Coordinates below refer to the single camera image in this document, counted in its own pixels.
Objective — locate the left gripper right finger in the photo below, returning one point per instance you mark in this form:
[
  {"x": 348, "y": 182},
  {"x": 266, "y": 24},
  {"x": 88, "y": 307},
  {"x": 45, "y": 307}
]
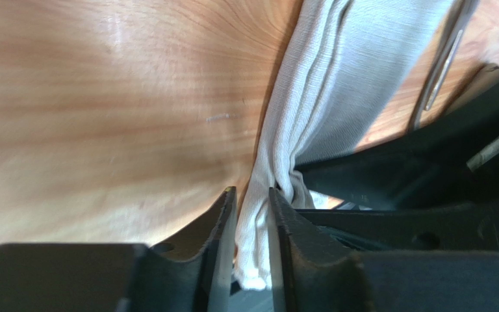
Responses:
[{"x": 311, "y": 271}]

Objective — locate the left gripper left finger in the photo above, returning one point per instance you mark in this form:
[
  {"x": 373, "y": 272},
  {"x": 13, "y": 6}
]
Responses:
[{"x": 189, "y": 271}]

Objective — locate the beige cloth napkin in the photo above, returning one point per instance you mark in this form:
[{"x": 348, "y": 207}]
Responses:
[{"x": 344, "y": 62}]

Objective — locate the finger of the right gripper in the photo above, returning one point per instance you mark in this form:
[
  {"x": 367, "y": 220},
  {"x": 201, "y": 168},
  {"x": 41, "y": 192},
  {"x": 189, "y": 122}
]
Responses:
[
  {"x": 410, "y": 171},
  {"x": 461, "y": 227}
]

